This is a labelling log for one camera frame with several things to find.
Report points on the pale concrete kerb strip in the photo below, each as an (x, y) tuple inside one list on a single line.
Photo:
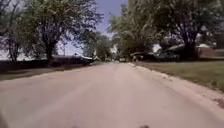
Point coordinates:
[(186, 85)]

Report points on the red brick house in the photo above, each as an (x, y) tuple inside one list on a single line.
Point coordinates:
[(210, 51)]

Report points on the group of large trees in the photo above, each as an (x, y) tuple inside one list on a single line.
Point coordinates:
[(166, 20)]

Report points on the grey roofed building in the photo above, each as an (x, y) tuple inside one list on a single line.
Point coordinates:
[(171, 52)]

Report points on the shaded grass verge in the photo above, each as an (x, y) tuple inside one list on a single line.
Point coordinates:
[(30, 73)]

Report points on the small green trees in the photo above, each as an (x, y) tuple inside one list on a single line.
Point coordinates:
[(98, 45)]

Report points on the tall green tree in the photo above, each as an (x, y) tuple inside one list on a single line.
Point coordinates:
[(50, 23)]

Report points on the pale pinkish-grey road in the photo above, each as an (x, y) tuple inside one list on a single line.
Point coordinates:
[(100, 96)]

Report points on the green grass lawn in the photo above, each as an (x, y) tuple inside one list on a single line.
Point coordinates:
[(190, 71)]

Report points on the thin sparse tree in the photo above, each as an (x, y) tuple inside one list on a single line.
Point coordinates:
[(11, 43)]

